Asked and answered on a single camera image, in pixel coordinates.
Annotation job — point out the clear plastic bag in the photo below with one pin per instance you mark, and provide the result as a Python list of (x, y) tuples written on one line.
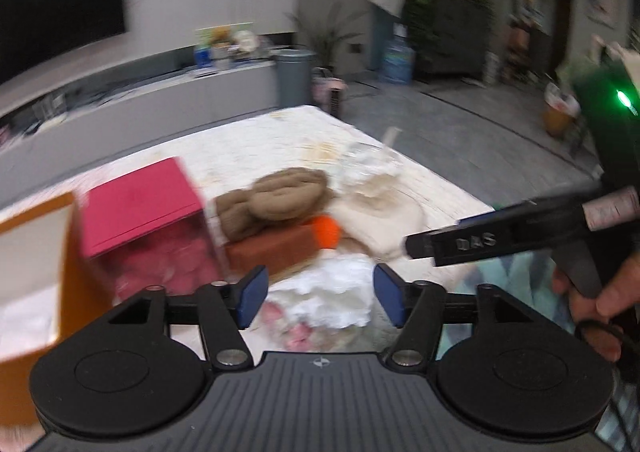
[(365, 167)]

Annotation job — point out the blue water jug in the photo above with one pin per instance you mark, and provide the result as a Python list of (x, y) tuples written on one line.
[(397, 59)]

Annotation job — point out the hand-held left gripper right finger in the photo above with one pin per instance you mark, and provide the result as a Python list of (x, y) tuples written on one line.
[(389, 294)]

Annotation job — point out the clear box with pink lid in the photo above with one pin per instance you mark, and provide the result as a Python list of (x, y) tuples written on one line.
[(135, 197)]

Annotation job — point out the beige cloth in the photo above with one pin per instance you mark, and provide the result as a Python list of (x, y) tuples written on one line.
[(380, 222)]

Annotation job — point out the pink woven basket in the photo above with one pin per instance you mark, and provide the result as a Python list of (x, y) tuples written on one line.
[(319, 82)]

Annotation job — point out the pink crochet toy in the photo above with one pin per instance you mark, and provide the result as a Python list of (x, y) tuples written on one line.
[(300, 334)]

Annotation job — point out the black wall television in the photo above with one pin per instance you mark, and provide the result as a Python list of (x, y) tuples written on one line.
[(60, 7)]

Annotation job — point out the grey trash bin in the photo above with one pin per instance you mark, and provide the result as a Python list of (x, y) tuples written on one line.
[(294, 77)]

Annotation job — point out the dark drawer cabinet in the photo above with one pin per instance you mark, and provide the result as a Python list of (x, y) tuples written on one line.
[(457, 37)]

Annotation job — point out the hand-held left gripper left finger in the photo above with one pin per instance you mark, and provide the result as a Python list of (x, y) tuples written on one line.
[(252, 294)]

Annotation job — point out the pink space heater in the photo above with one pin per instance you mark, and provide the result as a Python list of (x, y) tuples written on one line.
[(335, 97)]

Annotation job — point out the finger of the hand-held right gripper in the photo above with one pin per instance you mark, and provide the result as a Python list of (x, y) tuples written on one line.
[(470, 242), (530, 209)]

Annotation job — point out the orange ball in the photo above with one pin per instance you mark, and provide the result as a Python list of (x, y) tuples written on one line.
[(327, 232)]

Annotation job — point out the brown knitted toy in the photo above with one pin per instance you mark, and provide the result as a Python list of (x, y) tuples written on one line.
[(285, 197)]

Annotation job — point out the brown teddy bear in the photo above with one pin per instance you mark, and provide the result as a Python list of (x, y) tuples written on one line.
[(220, 36)]

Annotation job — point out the orange waste bin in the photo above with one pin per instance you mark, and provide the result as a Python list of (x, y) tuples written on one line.
[(560, 117)]

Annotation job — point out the white television console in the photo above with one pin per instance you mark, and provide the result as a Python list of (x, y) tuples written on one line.
[(150, 102)]

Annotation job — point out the orange storage box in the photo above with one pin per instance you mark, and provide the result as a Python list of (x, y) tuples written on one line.
[(75, 304)]

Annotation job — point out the white knitted item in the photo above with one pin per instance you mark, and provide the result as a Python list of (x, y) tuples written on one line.
[(330, 292)]

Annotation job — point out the brown sponge block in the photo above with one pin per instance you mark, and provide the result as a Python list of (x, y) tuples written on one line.
[(270, 247)]

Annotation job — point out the long-leaf potted plant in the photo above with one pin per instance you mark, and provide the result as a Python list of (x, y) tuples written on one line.
[(330, 39)]

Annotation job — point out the person's right hand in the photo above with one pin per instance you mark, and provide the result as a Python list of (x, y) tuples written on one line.
[(625, 292)]

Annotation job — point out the teddy bear and items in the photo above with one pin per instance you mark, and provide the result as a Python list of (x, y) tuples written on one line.
[(205, 34)]

